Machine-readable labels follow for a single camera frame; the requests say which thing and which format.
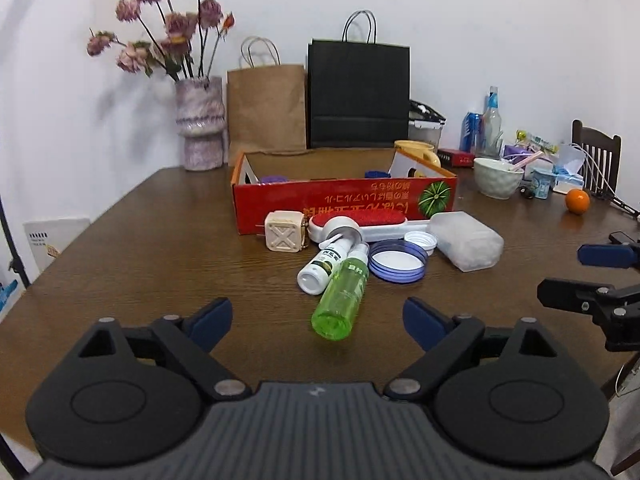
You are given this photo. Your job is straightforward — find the clear food container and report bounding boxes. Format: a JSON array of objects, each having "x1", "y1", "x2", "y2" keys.
[{"x1": 408, "y1": 100, "x2": 446, "y2": 150}]

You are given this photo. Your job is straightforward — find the pink spoon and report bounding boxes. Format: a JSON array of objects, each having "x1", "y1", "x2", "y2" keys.
[{"x1": 509, "y1": 151, "x2": 544, "y2": 172}]

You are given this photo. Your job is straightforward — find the large blue-rimmed lid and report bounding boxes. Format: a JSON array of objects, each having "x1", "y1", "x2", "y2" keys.
[{"x1": 369, "y1": 240, "x2": 428, "y2": 284}]

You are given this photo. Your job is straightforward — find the purple textured vase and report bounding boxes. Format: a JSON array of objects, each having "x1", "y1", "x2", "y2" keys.
[{"x1": 175, "y1": 76, "x2": 229, "y2": 171}]

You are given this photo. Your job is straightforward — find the orange fruit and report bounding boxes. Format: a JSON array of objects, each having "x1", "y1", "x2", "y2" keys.
[{"x1": 565, "y1": 188, "x2": 591, "y2": 216}]

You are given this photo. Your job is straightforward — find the blue tissue pack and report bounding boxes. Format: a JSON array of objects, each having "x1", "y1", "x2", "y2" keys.
[{"x1": 552, "y1": 166, "x2": 584, "y2": 195}]

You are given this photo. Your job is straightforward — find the beige cube charger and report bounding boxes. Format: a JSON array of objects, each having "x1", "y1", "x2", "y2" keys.
[{"x1": 264, "y1": 210, "x2": 308, "y2": 254}]

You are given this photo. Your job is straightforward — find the clear soda bottle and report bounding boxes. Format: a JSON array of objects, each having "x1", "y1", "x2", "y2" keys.
[{"x1": 482, "y1": 86, "x2": 502, "y2": 158}]

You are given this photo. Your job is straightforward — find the white panel on floor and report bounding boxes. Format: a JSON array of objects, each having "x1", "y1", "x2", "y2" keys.
[{"x1": 23, "y1": 218, "x2": 90, "y2": 272}]

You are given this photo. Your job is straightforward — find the studio light on stand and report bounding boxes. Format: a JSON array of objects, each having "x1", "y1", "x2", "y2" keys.
[{"x1": 0, "y1": 200, "x2": 32, "y2": 289}]

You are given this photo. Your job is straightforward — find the white ceramic bowl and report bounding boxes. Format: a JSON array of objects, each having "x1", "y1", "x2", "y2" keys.
[{"x1": 473, "y1": 158, "x2": 524, "y2": 200}]

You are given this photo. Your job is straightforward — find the red cardboard pumpkin box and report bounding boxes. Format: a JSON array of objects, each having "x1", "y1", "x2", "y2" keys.
[{"x1": 231, "y1": 148, "x2": 458, "y2": 235}]

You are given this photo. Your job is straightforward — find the green spray bottle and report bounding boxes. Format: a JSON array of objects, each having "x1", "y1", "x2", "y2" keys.
[{"x1": 310, "y1": 243, "x2": 370, "y2": 341}]

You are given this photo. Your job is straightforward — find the dried pink rose bouquet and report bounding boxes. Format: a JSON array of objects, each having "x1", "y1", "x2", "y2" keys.
[{"x1": 86, "y1": 0, "x2": 235, "y2": 81}]

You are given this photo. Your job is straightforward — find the brown paper bag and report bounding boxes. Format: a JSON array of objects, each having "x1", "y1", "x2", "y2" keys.
[{"x1": 227, "y1": 36, "x2": 306, "y2": 164}]

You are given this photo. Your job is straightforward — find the red flat box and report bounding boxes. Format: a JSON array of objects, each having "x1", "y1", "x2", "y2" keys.
[{"x1": 437, "y1": 148, "x2": 475, "y2": 168}]

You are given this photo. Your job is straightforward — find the dark wooden chair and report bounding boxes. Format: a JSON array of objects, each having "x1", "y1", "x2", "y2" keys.
[{"x1": 572, "y1": 119, "x2": 622, "y2": 198}]

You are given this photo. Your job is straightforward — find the black paper bag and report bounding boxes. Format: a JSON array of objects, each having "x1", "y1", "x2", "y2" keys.
[{"x1": 306, "y1": 10, "x2": 410, "y2": 148}]

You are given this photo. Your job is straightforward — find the dark blue scalloped lid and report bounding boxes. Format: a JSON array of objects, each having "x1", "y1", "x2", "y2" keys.
[{"x1": 364, "y1": 170, "x2": 391, "y2": 179}]

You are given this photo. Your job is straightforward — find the purple jar lid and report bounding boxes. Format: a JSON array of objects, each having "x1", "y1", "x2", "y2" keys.
[{"x1": 259, "y1": 174, "x2": 290, "y2": 184}]

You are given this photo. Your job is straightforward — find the small white cap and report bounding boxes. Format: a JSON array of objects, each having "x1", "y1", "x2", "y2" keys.
[{"x1": 404, "y1": 231, "x2": 437, "y2": 256}]

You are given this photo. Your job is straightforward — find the small blue yogurt cup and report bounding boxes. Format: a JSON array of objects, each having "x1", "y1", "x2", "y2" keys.
[{"x1": 532, "y1": 168, "x2": 555, "y2": 200}]

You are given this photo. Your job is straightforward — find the yellow mug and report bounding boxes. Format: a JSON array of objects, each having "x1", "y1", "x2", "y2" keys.
[{"x1": 394, "y1": 140, "x2": 440, "y2": 167}]

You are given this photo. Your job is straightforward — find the translucent plastic box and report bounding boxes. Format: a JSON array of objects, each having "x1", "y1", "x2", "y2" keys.
[{"x1": 428, "y1": 211, "x2": 504, "y2": 272}]

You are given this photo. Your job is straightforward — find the white pill bottle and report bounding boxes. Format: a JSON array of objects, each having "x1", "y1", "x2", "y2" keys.
[{"x1": 296, "y1": 234, "x2": 362, "y2": 296}]

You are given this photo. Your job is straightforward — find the red white lint brush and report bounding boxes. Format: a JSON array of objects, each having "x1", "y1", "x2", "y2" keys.
[{"x1": 308, "y1": 209, "x2": 430, "y2": 244}]

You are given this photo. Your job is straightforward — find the blue soda can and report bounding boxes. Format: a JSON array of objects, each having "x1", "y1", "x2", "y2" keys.
[{"x1": 459, "y1": 112, "x2": 482, "y2": 153}]

